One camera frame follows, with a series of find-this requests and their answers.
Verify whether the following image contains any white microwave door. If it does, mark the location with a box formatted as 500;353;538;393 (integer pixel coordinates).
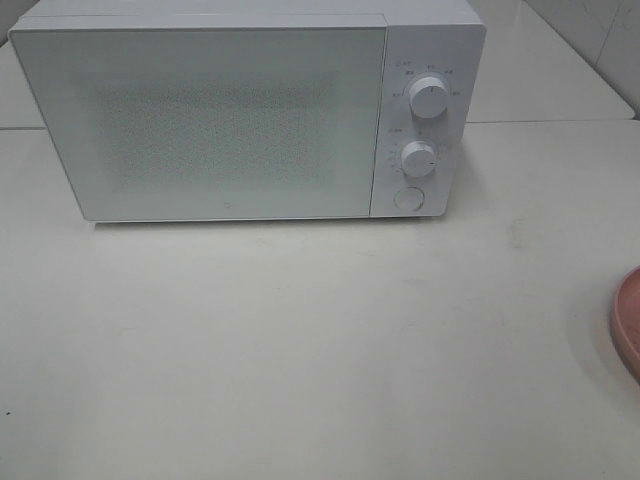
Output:
12;28;385;222

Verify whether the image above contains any pink round plate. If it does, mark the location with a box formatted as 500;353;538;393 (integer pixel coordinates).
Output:
609;267;639;382

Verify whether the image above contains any round white door button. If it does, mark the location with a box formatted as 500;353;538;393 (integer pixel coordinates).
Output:
394;187;425;212

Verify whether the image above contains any lower white timer knob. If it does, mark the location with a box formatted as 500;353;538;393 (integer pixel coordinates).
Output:
400;141;437;178

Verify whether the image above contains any upper white power knob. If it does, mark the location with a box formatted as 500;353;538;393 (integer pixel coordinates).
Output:
407;72;450;119

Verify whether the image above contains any white microwave oven body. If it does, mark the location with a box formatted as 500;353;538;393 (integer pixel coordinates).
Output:
8;1;486;221

